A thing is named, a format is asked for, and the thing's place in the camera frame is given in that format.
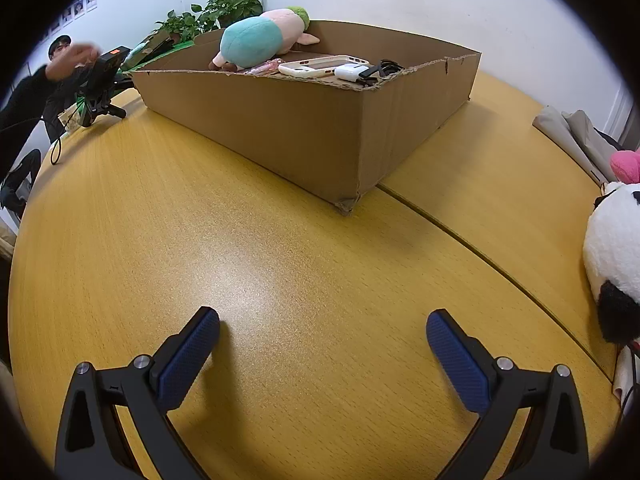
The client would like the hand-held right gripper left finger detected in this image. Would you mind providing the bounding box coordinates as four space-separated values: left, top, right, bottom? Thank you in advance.
54 306 222 480

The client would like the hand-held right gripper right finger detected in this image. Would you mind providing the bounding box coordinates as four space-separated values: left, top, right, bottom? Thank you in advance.
426 309 591 480

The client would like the brown cardboard box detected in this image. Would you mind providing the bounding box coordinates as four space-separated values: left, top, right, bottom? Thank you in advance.
121 20 483 217

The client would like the white cloth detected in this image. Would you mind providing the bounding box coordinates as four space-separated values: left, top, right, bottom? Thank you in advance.
612 342 640 413

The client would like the panda plush with pink bow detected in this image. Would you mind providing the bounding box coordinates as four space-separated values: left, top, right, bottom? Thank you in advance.
582 150 640 346

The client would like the grey cloth bag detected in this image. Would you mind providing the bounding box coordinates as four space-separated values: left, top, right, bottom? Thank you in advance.
531 106 626 185

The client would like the black chair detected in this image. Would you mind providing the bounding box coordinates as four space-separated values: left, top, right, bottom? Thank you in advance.
0 149 42 218

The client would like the small pink item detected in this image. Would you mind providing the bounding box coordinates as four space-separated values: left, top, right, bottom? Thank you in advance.
248 59 286 77

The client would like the green sheet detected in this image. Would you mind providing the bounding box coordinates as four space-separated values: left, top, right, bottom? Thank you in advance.
121 40 197 72

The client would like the white phone case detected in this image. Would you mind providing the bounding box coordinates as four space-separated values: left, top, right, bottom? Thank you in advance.
278 55 371 79

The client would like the small white device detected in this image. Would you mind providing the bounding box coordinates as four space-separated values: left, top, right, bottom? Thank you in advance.
333 63 371 82

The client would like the teal pink green plush toy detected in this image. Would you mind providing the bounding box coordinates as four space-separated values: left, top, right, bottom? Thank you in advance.
208 6 322 72

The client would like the small green potted plant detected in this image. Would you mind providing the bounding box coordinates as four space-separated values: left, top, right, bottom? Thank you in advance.
154 10 201 46

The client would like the large green potted plant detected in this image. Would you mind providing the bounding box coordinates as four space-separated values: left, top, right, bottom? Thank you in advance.
191 0 264 31

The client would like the thin black cable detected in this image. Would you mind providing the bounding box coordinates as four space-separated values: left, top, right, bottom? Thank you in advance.
49 110 66 166

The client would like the black camera on tripod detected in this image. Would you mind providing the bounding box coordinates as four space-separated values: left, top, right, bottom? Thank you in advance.
75 46 132 128

